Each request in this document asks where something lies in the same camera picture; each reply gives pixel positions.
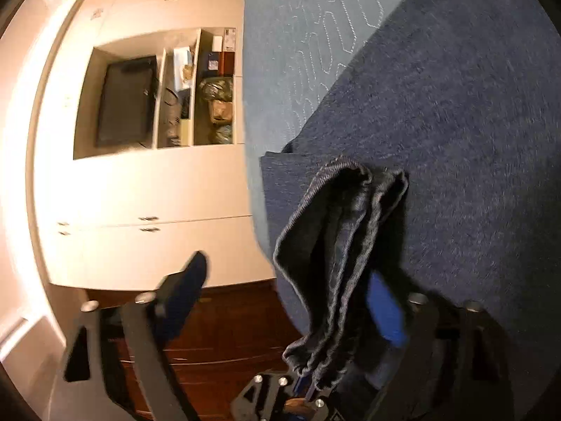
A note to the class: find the bed with blue quilted cover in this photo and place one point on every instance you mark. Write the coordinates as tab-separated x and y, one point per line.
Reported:
280	52

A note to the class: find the blue box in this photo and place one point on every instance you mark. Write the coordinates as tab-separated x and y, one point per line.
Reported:
213	60

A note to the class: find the green patterned bag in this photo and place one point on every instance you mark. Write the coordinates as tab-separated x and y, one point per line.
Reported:
214	88

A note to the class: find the black flat screen television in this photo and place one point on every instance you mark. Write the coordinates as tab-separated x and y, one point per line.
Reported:
127	101

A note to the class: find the dark red box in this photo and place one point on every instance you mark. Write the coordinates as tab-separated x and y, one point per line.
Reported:
227	63

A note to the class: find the white box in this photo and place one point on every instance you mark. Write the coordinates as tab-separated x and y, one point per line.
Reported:
224	39

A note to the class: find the small teal bag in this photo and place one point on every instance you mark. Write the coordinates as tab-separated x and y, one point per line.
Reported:
223	134

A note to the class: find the beige bag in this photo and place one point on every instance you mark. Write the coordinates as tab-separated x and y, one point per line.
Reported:
221	112

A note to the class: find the dark blue denim pants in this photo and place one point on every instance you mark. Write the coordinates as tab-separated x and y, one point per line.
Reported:
460	140

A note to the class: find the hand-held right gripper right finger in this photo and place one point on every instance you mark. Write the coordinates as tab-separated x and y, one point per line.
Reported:
385	315

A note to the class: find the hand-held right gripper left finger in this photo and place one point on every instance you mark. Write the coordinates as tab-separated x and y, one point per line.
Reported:
188	285

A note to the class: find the white wall cabinet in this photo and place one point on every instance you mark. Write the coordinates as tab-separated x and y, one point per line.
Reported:
131	193

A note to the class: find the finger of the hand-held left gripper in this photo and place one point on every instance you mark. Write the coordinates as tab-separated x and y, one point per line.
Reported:
317	405
263	399

